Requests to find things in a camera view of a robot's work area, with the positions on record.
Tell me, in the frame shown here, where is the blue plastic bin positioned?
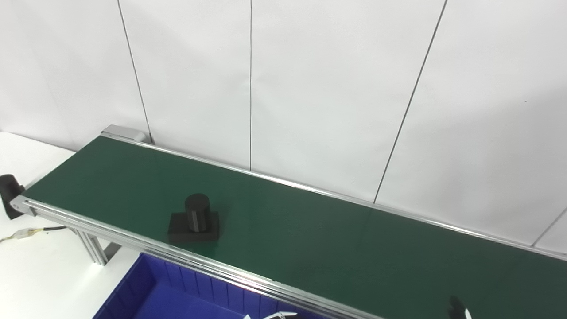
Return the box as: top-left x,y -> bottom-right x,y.
92,253 -> 330,319

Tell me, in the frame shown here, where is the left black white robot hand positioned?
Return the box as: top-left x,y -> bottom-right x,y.
243,311 -> 298,319

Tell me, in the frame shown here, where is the aluminium conveyor leg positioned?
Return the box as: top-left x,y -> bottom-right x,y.
74,230 -> 123,266

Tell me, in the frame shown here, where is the black conveyor motor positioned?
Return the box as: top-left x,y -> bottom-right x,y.
0,174 -> 26,220

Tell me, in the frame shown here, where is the black cable with white connector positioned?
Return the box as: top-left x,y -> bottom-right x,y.
0,225 -> 68,244

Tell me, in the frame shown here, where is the black cylinder part square base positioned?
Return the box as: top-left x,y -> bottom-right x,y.
167,193 -> 221,244

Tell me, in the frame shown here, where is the green conveyor belt aluminium frame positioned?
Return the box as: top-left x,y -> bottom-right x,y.
10,124 -> 567,319

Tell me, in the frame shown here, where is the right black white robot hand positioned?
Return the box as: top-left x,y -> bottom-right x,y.
447,296 -> 473,319

